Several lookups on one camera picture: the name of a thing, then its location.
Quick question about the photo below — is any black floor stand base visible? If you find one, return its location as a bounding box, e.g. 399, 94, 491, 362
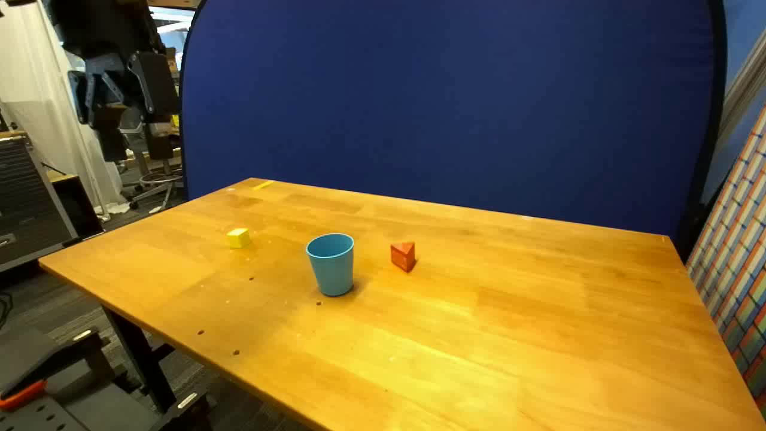
0, 330, 214, 431

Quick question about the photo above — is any white curtain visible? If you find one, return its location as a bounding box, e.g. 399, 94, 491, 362
0, 2, 129, 218

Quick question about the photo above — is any blue round backdrop screen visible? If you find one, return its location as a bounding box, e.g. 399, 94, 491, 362
181, 0, 726, 245

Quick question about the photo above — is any colourful checkered panel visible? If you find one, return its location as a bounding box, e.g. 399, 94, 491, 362
686, 109, 766, 415

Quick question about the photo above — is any black table leg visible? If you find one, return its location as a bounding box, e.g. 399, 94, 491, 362
105, 308, 174, 412

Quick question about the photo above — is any yellow block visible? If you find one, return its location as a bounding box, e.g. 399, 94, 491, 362
227, 227, 248, 248

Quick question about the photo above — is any light blue cup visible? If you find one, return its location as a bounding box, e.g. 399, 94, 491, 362
306, 233, 354, 296

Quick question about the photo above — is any orange triangular block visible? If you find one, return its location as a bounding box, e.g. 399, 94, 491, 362
391, 241, 416, 272

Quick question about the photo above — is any black equipment case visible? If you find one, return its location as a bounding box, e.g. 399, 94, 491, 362
0, 134, 77, 270

